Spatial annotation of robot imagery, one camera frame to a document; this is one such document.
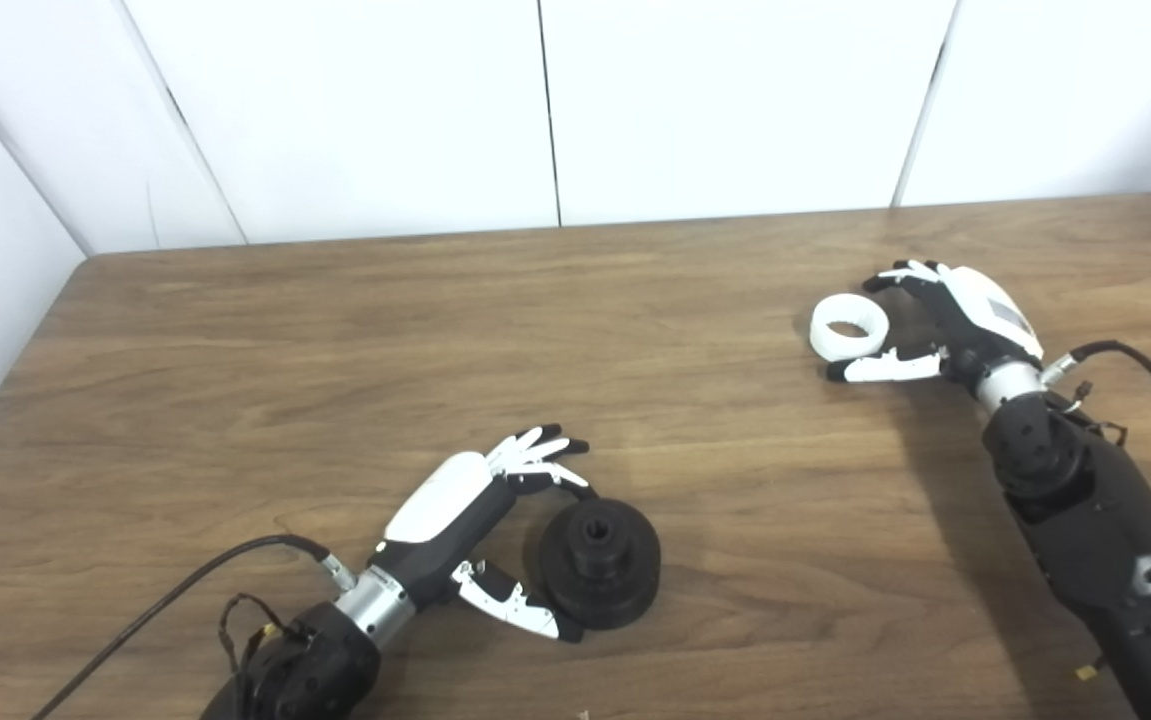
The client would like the white ring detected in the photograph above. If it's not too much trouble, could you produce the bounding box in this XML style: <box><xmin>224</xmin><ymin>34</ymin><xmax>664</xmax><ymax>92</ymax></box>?
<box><xmin>810</xmin><ymin>295</ymin><xmax>891</xmax><ymax>363</ymax></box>

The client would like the thin wire on right arm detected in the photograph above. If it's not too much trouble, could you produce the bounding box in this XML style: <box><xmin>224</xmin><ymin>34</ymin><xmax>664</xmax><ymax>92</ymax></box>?
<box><xmin>1060</xmin><ymin>380</ymin><xmax>1128</xmax><ymax>448</ymax></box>

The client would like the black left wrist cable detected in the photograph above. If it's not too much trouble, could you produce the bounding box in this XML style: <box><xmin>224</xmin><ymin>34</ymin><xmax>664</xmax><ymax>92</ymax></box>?
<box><xmin>30</xmin><ymin>534</ymin><xmax>356</xmax><ymax>720</ymax></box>

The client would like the round black part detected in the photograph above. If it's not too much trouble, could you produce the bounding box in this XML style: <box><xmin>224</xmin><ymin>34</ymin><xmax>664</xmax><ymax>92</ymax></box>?
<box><xmin>538</xmin><ymin>497</ymin><xmax>663</xmax><ymax>631</ymax></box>

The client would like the thin wire on arm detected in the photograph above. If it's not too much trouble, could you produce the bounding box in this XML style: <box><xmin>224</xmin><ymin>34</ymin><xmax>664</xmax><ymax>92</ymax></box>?
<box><xmin>220</xmin><ymin>593</ymin><xmax>291</xmax><ymax>701</ymax></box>
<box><xmin>1060</xmin><ymin>380</ymin><xmax>1128</xmax><ymax>448</ymax></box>

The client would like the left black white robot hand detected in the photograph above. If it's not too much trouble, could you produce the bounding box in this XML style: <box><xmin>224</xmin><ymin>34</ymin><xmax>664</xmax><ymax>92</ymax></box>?
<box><xmin>367</xmin><ymin>425</ymin><xmax>596</xmax><ymax>643</ymax></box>

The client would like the thin wire on left arm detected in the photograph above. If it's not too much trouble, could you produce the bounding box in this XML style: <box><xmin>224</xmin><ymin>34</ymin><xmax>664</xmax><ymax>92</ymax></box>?
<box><xmin>220</xmin><ymin>593</ymin><xmax>291</xmax><ymax>701</ymax></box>

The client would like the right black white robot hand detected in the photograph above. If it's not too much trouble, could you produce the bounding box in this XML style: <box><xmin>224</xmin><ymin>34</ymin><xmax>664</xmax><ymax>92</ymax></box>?
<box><xmin>827</xmin><ymin>260</ymin><xmax>1044</xmax><ymax>386</ymax></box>

